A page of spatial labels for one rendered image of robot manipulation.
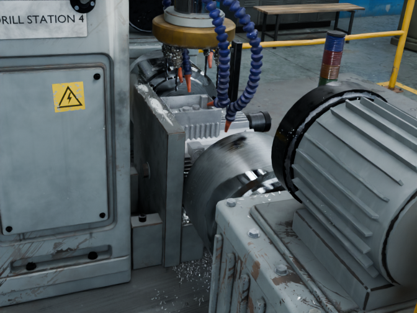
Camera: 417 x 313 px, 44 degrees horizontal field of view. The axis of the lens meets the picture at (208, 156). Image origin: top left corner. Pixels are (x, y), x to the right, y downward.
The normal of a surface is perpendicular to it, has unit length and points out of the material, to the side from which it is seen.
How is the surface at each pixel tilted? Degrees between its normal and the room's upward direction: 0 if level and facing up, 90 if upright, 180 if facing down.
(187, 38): 90
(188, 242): 90
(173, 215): 90
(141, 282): 0
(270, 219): 0
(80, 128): 90
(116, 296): 0
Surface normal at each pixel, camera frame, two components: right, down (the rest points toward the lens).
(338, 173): -0.84, -0.24
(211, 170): -0.64, -0.53
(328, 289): 0.06, -0.89
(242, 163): -0.33, -0.76
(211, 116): 0.34, 0.44
